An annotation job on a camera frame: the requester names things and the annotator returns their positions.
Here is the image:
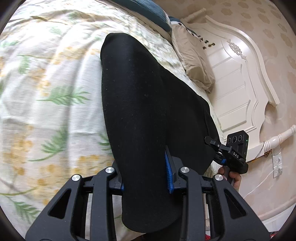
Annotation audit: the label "black pants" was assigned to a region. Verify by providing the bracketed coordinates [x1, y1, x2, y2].
[100, 33, 219, 233]

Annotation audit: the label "right hand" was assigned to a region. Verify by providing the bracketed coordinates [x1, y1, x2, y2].
[218, 166, 242, 192]

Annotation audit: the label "white carved headboard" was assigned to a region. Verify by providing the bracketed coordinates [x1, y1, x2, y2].
[182, 8, 295, 162]

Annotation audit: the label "beige pillow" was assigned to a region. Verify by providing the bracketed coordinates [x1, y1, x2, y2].
[171, 21, 216, 93]

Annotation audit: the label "floral bed sheet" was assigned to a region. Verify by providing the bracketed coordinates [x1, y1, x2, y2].
[0, 0, 224, 239]

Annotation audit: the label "dark teal blanket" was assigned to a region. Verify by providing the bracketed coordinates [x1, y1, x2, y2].
[113, 0, 171, 32]

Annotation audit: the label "white wall socket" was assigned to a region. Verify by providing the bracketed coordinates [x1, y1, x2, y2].
[272, 146, 282, 178]

